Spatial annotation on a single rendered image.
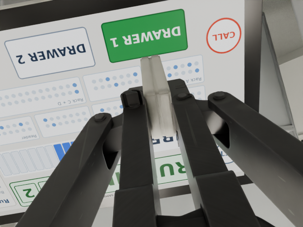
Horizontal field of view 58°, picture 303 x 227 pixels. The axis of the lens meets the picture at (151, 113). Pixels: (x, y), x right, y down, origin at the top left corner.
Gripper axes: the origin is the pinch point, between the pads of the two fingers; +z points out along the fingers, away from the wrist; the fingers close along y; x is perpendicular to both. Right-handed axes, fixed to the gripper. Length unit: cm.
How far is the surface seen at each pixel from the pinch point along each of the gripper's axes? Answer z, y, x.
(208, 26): 14.5, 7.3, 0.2
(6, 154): 14.5, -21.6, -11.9
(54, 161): 14.5, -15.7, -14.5
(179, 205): 77, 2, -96
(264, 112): 152, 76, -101
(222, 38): 14.5, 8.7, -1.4
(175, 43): 14.5, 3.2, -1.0
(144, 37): 14.5, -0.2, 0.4
